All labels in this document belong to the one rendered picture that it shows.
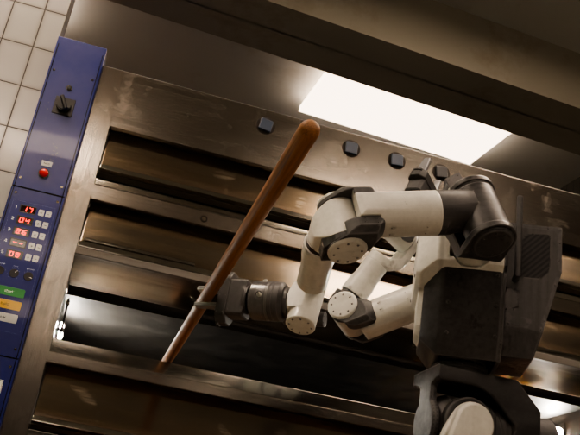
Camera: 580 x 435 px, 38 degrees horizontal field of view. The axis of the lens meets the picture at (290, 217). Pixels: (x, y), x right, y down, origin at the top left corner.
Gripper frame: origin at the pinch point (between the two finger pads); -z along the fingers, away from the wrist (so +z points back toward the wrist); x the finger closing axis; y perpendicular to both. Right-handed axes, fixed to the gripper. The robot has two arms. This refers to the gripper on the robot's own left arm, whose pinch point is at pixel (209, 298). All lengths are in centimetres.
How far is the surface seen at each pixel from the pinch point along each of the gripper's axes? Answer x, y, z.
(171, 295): -17, 52, -37
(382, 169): -79, 87, 15
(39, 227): -28, 29, -72
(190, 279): -20, 43, -27
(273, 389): 4, 73, -7
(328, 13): -189, 138, -33
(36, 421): 27, 35, -59
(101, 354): 4, 45, -51
